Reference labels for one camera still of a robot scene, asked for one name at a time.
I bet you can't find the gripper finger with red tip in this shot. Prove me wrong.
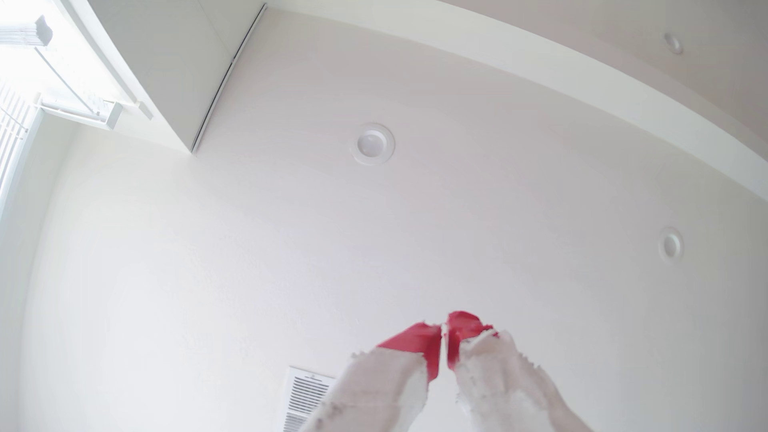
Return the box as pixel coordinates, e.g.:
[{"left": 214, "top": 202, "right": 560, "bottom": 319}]
[
  {"left": 299, "top": 322, "right": 443, "bottom": 432},
  {"left": 446, "top": 310, "right": 594, "bottom": 432}
]

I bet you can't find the white ceiling air vent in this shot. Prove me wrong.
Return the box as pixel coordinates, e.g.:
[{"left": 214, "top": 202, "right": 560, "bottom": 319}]
[{"left": 282, "top": 366, "right": 337, "bottom": 432}]

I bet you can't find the white blind headrail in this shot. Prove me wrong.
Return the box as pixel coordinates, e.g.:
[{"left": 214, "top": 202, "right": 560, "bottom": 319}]
[{"left": 35, "top": 93, "right": 124, "bottom": 131}]

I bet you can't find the window with white blinds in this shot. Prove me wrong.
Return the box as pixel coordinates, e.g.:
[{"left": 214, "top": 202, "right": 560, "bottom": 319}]
[{"left": 0, "top": 0, "right": 151, "bottom": 208}]

